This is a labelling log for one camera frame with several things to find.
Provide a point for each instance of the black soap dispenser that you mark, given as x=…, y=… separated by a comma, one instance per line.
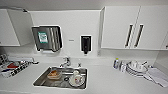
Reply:
x=85, y=44

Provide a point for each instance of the chrome faucet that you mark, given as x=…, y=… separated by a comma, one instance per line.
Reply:
x=66, y=61

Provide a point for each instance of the white patterned mug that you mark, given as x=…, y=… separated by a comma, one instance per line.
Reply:
x=77, y=77

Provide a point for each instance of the steel paper towel dispenser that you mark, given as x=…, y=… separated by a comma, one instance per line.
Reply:
x=46, y=38

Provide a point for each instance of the white plate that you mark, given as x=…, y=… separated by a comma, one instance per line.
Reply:
x=70, y=84

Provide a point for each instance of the clear container orange food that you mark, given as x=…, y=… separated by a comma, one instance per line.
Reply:
x=54, y=74

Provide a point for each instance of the small white bottle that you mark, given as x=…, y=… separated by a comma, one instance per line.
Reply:
x=122, y=66

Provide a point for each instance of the white cup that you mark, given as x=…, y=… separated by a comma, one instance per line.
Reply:
x=142, y=65
x=133, y=64

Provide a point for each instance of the stack of white plates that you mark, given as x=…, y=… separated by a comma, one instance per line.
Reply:
x=133, y=71

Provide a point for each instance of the stainless steel sink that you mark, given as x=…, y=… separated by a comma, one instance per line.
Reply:
x=41, y=81

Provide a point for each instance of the red utensil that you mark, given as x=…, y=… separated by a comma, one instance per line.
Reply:
x=12, y=65

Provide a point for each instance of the white dishes on counter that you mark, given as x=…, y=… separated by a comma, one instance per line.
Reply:
x=156, y=76

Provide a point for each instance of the small wall label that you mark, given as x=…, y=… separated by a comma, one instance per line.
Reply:
x=71, y=41

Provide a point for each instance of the white wall outlet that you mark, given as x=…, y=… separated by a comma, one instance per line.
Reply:
x=99, y=53

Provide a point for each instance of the white wall cabinet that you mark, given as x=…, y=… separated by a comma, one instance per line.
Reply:
x=116, y=28
x=11, y=28

